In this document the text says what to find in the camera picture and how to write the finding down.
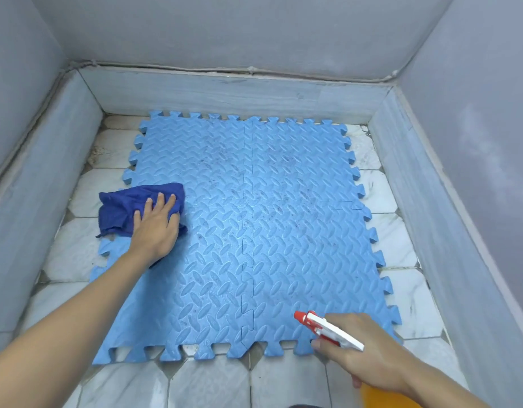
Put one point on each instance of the orange spray bottle white trigger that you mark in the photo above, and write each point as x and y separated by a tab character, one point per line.
335	332

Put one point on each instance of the person's left little finger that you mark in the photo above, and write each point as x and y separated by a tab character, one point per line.
138	220

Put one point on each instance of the person's right forearm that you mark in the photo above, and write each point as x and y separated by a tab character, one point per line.
439	388

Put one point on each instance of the person's left middle finger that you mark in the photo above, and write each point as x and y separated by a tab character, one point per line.
160	206

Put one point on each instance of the person's right thumb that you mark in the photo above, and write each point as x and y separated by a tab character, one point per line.
356	380

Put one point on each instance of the person's left thumb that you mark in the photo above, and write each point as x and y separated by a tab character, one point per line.
175	227

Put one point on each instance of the person's left forearm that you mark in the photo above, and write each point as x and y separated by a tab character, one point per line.
61	335

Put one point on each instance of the dark blue cleaning cloth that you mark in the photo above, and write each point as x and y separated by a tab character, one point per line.
117	210

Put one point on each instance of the person's left hand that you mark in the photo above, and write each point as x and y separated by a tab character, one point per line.
153	237

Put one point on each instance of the light blue foam mat tile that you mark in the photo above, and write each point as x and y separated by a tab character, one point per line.
202	157
304	165
312	259
202	293

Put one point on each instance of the person's right hand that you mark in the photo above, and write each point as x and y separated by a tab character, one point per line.
371	356

